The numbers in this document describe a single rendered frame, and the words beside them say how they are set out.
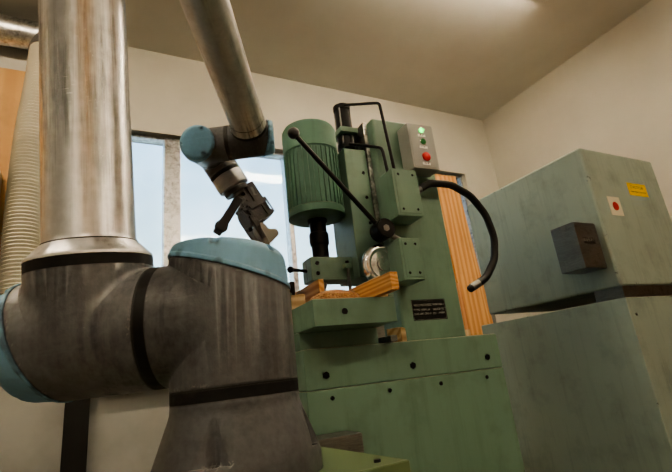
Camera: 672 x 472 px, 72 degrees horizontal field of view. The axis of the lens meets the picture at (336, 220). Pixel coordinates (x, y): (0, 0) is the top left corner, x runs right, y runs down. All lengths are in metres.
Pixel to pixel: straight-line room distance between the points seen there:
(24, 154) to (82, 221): 1.94
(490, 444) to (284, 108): 2.46
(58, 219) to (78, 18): 0.27
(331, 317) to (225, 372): 0.54
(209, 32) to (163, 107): 2.04
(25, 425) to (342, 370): 1.66
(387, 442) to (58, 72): 0.96
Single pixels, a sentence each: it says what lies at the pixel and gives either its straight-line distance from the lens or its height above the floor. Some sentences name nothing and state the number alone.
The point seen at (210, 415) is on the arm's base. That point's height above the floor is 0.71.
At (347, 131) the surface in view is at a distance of 1.58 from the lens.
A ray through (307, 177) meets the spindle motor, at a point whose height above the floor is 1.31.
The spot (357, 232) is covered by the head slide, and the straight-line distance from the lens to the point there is 1.40.
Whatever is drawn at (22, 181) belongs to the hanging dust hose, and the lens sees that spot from 2.51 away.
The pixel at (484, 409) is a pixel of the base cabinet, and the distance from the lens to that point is 1.35.
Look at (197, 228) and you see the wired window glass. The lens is 2.75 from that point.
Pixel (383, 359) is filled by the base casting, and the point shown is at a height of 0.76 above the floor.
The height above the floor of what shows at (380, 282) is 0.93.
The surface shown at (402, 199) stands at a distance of 1.37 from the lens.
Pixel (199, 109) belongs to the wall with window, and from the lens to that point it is 3.01.
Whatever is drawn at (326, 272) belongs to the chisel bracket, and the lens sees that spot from 1.35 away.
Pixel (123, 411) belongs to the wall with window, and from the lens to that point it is 2.49.
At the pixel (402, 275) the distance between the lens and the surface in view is 1.28.
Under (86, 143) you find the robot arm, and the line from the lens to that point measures 0.66.
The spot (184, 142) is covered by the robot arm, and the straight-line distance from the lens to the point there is 1.22.
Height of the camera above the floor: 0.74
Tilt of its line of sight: 18 degrees up
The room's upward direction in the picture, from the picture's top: 7 degrees counter-clockwise
